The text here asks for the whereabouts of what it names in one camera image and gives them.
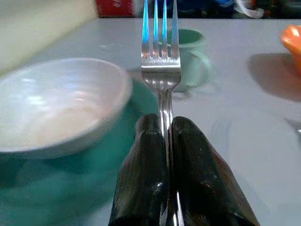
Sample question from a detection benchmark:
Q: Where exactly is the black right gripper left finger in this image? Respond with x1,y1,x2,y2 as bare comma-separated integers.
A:
108,113,169,226

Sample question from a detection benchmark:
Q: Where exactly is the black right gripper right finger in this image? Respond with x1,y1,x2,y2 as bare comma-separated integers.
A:
169,116,261,226

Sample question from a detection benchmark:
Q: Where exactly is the silver metal fork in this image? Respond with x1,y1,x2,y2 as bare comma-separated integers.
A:
141,0,185,226

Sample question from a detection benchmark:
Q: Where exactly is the teal green placemat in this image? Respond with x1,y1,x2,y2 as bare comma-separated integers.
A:
0,80,160,226

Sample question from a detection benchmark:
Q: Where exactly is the white ceramic bowl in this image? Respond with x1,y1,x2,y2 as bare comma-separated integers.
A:
0,57,130,160

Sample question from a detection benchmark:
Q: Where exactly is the mint green mug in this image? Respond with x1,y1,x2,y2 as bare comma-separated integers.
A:
158,28,212,93

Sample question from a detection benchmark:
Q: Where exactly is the orange plastic object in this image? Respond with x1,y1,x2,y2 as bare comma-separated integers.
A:
278,24,301,76

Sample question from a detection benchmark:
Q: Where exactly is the red box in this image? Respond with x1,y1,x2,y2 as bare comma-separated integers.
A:
95,0,137,18

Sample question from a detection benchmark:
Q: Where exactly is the white cloth strap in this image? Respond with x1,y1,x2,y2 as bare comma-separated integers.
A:
234,0,264,19

